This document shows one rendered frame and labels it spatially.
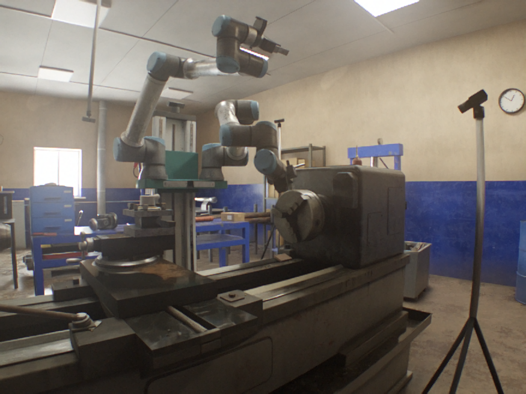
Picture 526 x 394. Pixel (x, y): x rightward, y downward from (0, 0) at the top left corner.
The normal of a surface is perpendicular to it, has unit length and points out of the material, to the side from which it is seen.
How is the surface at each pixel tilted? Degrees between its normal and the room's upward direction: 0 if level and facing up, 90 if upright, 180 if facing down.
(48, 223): 90
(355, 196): 90
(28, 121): 90
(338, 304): 90
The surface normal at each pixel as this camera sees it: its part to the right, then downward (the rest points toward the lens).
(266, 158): -0.34, -0.09
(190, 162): 0.70, 0.02
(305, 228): -0.74, 0.01
